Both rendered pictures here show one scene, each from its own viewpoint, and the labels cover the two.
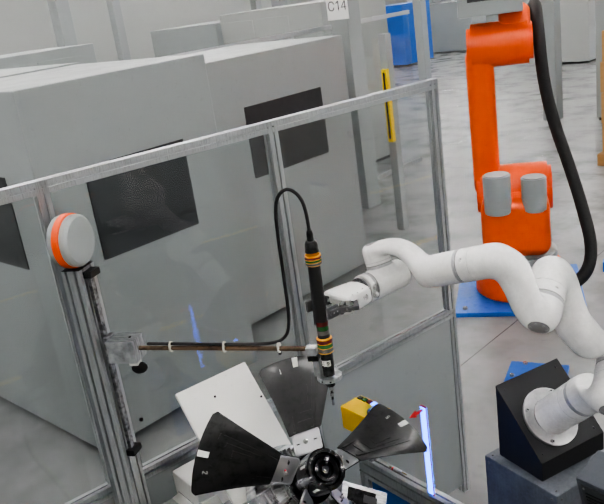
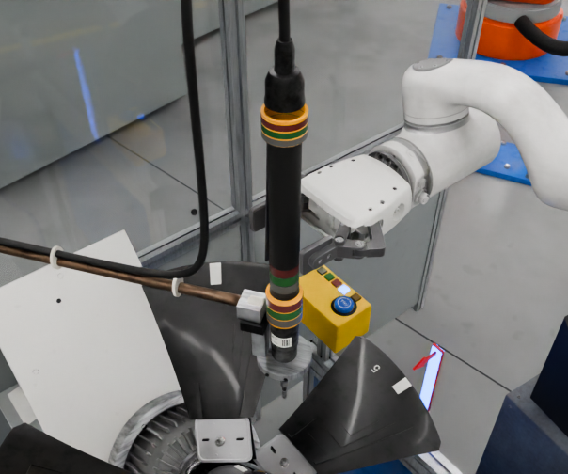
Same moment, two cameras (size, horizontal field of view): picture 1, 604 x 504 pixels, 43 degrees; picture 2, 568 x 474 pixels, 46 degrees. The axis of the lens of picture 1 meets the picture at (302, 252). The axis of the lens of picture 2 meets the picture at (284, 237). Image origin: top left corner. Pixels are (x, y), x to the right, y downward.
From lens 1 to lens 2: 140 cm
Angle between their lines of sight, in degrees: 24
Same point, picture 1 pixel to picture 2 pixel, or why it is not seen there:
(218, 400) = (65, 308)
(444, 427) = (412, 247)
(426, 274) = not seen: outside the picture
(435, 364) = not seen: hidden behind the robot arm
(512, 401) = not seen: outside the picture
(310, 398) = (238, 356)
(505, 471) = (536, 431)
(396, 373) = not seen: hidden behind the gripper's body
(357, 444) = (317, 432)
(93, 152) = not seen: outside the picture
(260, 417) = (146, 337)
